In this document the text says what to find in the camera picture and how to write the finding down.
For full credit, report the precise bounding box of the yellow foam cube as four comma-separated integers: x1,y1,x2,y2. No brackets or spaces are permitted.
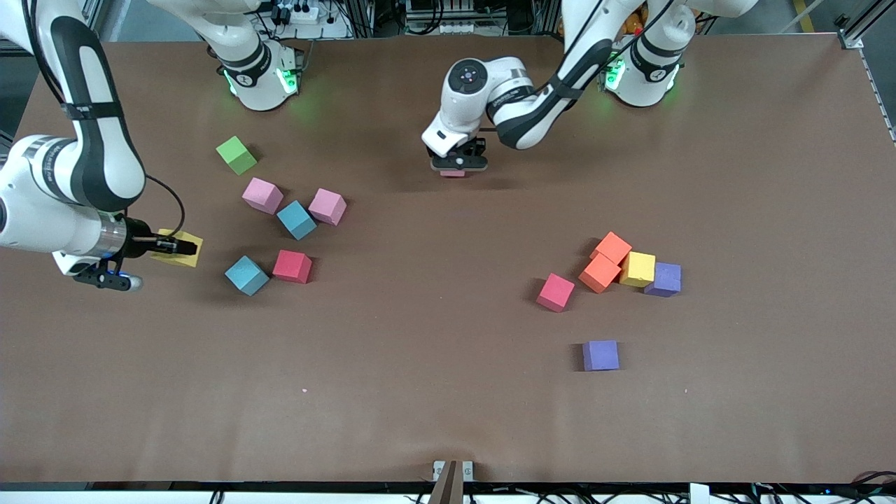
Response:
150,229,204,269
619,251,657,288

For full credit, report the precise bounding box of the red foam cube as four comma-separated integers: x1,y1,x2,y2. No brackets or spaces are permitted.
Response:
272,249,314,284
536,273,576,313

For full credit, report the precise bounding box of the blue foam cube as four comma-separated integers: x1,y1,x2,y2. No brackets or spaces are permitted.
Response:
224,255,270,297
276,200,318,241

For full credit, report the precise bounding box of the purple foam cube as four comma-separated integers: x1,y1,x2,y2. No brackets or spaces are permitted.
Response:
643,262,683,298
582,340,620,372

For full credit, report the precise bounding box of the green foam cube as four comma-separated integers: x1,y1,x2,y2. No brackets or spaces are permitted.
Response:
216,135,258,176

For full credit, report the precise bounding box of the orange foam cube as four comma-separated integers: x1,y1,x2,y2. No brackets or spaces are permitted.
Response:
589,231,633,265
578,253,622,294

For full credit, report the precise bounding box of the white power strip with plugs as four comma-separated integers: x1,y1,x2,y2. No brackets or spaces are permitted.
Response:
269,2,321,25

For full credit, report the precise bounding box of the grey metal table bracket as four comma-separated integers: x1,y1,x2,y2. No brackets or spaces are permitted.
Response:
433,460,475,482

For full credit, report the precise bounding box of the brown upright post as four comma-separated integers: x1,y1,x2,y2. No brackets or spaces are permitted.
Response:
428,460,465,504

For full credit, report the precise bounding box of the aluminium frame profile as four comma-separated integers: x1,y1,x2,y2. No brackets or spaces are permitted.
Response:
834,0,896,50

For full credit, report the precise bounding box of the aluminium table edge rail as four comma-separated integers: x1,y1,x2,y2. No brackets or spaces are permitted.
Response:
860,48,896,144

